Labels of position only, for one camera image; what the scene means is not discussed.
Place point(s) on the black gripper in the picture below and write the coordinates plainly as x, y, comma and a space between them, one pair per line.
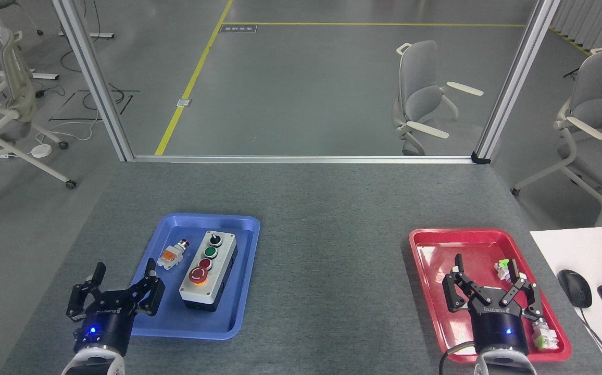
104, 325
499, 325

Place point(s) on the white round floor device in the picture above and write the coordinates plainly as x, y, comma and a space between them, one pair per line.
41, 151

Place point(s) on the white ribbed partition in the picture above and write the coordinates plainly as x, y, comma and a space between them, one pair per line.
592, 21

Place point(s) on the silver aluminium post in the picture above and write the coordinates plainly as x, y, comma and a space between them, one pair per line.
517, 78
92, 78

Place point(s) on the grey floor sign plate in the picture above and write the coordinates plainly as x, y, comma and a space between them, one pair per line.
238, 28

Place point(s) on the white side table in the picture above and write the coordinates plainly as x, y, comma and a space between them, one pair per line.
582, 250

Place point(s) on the black corner bracket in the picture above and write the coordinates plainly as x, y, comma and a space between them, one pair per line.
480, 158

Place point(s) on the white desk foot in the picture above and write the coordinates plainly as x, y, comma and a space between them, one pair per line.
40, 76
90, 35

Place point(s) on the green white switch module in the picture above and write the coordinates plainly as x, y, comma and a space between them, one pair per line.
502, 268

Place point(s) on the grey control box with buttons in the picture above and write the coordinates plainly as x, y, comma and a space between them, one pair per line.
208, 271

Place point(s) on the red plastic tray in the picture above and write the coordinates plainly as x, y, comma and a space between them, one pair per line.
436, 260

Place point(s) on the blue plastic tray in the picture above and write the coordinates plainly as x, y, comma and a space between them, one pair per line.
238, 260

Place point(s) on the white mesh office chair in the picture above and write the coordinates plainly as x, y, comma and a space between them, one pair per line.
14, 99

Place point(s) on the orange white push button switch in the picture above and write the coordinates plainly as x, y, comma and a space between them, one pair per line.
171, 256

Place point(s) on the silver aluminium cross rail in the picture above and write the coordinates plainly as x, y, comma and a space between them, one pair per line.
301, 159

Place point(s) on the green silver push button switch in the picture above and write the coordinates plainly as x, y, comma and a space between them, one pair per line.
544, 336

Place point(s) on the black computer mouse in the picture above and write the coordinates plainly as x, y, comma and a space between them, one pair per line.
575, 288

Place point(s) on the silver floor socket plate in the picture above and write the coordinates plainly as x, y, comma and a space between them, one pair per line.
184, 102

